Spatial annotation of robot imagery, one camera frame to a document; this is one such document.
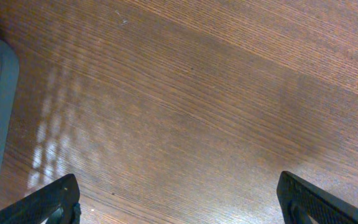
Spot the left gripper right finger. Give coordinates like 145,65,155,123
277,171,358,224

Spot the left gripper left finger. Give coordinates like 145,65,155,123
0,174,81,224

